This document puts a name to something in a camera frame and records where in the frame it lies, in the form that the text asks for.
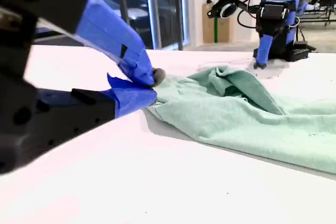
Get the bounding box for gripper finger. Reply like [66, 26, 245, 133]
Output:
[0, 0, 166, 88]
[253, 34, 275, 70]
[36, 73, 159, 156]

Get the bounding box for black camera stalk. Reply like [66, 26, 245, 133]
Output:
[234, 0, 261, 14]

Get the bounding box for green pole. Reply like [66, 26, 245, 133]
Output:
[213, 16, 219, 44]

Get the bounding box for pale green T-shirt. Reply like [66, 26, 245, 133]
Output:
[143, 66, 336, 175]

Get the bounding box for dark metal desk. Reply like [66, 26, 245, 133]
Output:
[112, 0, 208, 51]

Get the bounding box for brown cardboard box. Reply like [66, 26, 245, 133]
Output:
[202, 3, 235, 44]

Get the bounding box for black camera cable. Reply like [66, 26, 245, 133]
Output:
[236, 0, 260, 29]

